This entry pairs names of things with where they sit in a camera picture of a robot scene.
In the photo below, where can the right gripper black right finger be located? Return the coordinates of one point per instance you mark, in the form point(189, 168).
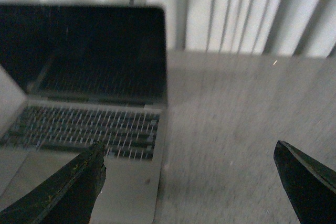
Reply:
point(309, 184)

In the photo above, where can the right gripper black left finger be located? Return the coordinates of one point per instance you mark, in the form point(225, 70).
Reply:
point(67, 196)

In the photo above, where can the silver laptop with black keyboard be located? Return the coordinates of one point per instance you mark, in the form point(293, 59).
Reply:
point(76, 74)

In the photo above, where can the white curtain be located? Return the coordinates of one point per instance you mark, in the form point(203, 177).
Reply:
point(281, 27)

